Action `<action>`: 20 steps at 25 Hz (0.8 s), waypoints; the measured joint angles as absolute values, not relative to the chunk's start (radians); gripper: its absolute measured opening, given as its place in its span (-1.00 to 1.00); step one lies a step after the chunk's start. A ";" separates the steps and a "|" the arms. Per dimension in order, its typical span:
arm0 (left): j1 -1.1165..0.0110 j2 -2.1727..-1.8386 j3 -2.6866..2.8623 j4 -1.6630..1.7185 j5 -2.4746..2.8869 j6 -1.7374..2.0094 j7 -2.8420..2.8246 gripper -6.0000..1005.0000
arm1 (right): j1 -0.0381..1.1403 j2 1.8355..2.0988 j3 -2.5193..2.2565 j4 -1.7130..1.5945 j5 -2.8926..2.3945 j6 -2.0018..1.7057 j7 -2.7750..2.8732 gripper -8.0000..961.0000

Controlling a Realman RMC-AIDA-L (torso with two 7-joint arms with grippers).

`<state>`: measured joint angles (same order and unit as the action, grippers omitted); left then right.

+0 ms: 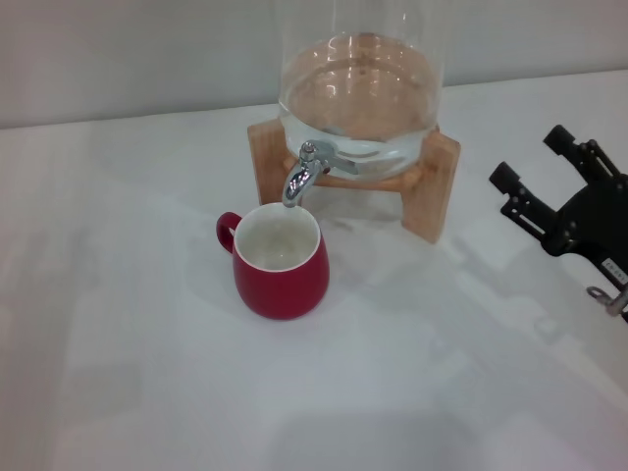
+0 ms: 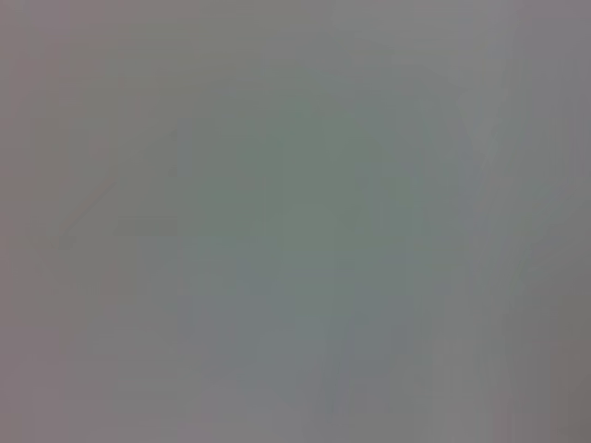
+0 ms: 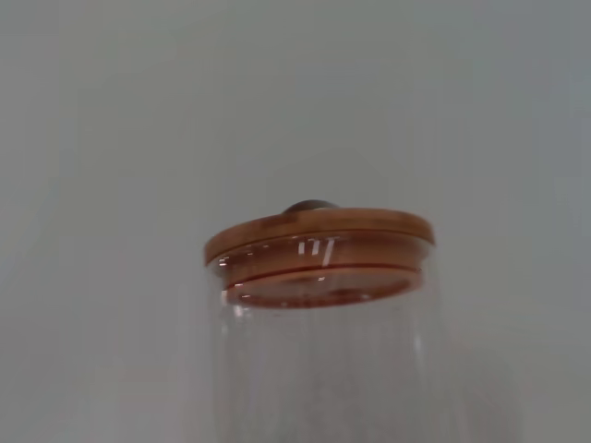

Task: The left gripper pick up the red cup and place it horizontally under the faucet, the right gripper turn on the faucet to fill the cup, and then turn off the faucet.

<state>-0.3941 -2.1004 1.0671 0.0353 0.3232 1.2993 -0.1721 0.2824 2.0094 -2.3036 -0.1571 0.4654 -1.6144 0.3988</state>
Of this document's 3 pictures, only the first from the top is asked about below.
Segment wooden dispenser stand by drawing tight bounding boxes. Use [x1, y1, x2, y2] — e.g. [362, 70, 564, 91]
[246, 120, 461, 245]

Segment red ceramic cup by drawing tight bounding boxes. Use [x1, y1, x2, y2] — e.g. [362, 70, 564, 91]
[216, 203, 331, 321]

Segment clear glass dispenser jar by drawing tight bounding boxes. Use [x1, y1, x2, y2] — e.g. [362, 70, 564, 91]
[273, 0, 445, 176]

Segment chrome faucet tap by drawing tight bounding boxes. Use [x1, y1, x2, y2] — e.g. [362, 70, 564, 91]
[282, 139, 360, 209]

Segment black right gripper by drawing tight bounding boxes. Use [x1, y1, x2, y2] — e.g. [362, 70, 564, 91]
[488, 124, 628, 296]

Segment right gripper cable with plugs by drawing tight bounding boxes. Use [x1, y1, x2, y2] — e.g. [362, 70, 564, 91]
[586, 283, 628, 324]

